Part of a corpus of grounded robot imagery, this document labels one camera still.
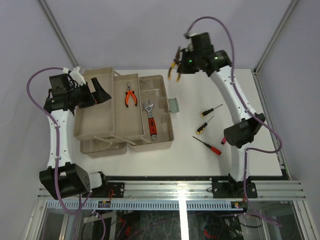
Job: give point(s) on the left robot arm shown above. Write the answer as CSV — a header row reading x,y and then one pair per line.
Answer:
x,y
63,178

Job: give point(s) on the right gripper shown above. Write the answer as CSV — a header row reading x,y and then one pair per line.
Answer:
x,y
184,69

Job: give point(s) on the slotted cable duct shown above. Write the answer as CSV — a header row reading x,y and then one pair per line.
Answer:
x,y
161,205

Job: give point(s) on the left frame post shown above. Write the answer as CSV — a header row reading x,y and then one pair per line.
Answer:
x,y
44,6

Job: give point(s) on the frame post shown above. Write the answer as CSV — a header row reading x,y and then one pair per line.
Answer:
x,y
276,34
44,6

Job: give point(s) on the right frame post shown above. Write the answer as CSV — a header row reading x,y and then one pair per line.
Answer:
x,y
276,34

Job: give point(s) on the black yellow screwdriver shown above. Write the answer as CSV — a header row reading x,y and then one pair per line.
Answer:
x,y
203,126
208,111

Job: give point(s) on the translucent brown toolbox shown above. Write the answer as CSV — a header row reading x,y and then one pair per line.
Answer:
x,y
150,88

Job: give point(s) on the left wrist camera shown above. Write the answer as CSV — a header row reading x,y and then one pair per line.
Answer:
x,y
76,75

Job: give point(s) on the beige toolbox tray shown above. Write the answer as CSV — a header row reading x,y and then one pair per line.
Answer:
x,y
128,122
96,120

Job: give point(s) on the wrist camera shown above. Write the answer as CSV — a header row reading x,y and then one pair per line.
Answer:
x,y
188,35
76,75

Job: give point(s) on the beige middle toolbox tray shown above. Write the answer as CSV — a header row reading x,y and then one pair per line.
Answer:
x,y
128,122

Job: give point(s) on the orange handled long-nose pliers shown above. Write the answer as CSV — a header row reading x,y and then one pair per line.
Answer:
x,y
130,93

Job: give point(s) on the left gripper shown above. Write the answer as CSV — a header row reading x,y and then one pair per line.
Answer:
x,y
99,96

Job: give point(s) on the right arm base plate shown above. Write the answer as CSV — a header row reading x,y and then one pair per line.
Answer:
x,y
225,190

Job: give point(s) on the red handled screwdriver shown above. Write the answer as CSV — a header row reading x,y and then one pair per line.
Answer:
x,y
212,148

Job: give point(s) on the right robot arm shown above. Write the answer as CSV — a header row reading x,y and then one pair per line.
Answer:
x,y
200,55

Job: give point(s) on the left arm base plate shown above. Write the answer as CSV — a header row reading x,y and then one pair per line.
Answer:
x,y
111,190

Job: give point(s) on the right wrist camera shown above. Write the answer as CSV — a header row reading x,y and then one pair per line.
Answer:
x,y
188,35

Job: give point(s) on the red handled adjustable wrench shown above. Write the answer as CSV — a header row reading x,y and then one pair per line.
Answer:
x,y
148,107

